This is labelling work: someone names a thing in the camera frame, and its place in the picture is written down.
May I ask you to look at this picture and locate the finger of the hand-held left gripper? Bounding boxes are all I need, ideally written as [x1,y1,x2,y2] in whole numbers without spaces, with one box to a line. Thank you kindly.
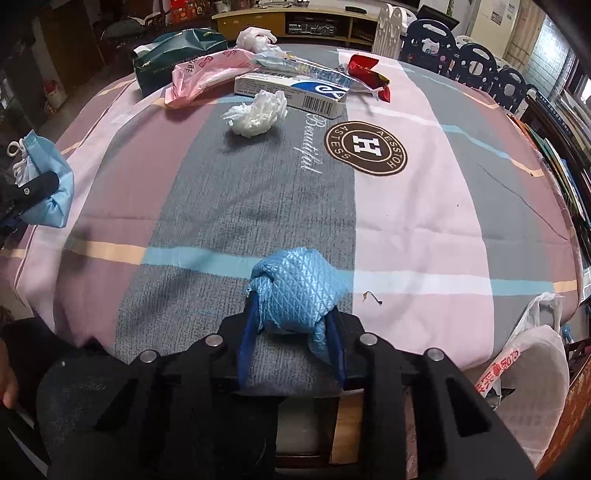
[0,211,23,245]
[0,172,61,214]

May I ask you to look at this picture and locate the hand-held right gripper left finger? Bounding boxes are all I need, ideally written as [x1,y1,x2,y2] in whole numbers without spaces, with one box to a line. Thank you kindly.
[48,298,280,480]

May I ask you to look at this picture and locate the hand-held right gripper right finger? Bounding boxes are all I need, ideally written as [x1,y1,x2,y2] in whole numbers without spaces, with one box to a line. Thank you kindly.
[318,309,536,480]

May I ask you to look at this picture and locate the blue face mask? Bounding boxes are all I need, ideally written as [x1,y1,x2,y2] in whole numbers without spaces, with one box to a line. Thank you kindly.
[7,129,75,228]

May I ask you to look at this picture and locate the blue quilted bag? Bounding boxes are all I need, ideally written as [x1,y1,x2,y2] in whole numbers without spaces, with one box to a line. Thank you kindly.
[245,247,354,370]

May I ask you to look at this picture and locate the white plastic bag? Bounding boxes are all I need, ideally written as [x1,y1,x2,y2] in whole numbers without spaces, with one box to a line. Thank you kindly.
[475,293,583,468]

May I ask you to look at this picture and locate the person's left forearm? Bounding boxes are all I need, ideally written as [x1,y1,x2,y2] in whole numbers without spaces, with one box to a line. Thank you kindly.
[0,344,20,410]

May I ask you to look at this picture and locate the red white floor bag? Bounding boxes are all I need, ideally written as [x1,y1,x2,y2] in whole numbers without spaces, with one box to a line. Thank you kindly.
[44,80,66,110]

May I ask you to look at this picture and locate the person's legs in jeans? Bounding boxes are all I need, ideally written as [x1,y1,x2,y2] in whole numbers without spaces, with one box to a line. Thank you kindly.
[36,357,144,464]

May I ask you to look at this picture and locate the striped pink grey tablecloth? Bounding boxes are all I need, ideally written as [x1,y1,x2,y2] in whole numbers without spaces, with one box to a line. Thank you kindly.
[0,44,585,370]

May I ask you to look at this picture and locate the green tissue pack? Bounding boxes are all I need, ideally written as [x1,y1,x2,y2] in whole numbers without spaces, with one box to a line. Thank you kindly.
[131,28,229,97]

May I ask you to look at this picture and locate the pink plastic bag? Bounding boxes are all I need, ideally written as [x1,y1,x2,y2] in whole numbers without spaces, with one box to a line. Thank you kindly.
[164,48,259,110]

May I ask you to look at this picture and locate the white crumpled tissue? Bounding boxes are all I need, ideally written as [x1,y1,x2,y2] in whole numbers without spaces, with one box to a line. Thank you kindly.
[236,27,278,51]
[223,90,288,137]

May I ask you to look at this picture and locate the red gift box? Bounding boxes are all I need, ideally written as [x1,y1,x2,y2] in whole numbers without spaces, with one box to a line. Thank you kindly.
[168,0,214,27]

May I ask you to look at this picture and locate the white blue cardboard box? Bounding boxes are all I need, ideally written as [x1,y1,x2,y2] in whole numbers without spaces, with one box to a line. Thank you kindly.
[235,71,354,120]

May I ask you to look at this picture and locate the wooden television cabinet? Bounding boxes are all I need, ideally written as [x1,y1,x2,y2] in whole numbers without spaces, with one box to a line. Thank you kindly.
[211,4,385,47]

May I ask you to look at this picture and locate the clear plastic wrapper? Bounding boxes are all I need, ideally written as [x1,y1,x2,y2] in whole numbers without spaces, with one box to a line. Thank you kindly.
[256,50,358,89]

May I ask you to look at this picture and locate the red foil wrapper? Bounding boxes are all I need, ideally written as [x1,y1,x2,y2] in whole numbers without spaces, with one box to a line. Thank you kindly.
[346,54,392,103]

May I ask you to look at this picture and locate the black amplifier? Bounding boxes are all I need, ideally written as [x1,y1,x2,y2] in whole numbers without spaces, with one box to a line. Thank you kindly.
[287,21,338,37]

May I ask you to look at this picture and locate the white navy playpen fence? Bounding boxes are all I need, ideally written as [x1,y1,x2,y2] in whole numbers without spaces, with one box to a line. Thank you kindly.
[374,4,539,117]

